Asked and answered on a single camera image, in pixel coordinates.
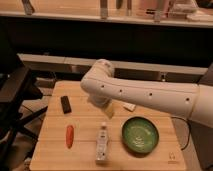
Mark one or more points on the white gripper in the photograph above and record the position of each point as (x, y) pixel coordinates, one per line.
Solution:
(101, 102)

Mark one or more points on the red orange pepper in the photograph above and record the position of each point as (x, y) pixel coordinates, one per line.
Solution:
(69, 136)

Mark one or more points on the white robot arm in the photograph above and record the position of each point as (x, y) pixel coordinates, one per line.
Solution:
(188, 100)

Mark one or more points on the white sponge block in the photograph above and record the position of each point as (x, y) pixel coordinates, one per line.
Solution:
(129, 107)

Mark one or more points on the white plastic bottle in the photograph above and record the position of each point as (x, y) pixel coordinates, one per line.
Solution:
(101, 144)

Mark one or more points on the green bowl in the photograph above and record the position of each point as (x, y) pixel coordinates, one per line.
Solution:
(140, 135)

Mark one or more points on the black rectangular bar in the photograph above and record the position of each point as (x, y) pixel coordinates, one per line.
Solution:
(65, 104)

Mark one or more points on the black office chair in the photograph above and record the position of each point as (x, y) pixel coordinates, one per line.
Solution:
(19, 85)

